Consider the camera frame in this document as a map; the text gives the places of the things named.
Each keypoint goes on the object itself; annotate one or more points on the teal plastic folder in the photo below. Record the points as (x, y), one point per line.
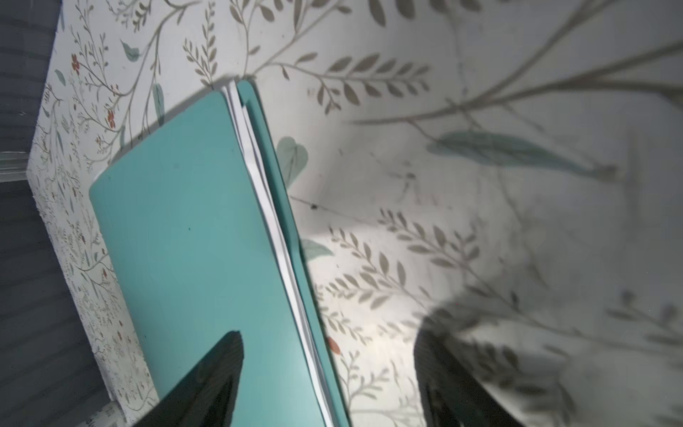
(192, 253)

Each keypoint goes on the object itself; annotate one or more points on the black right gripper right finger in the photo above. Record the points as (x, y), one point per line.
(450, 395)

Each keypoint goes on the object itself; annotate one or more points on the white paper sheets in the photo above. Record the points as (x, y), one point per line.
(257, 171)

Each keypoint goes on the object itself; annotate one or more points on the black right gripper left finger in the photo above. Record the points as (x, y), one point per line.
(207, 395)

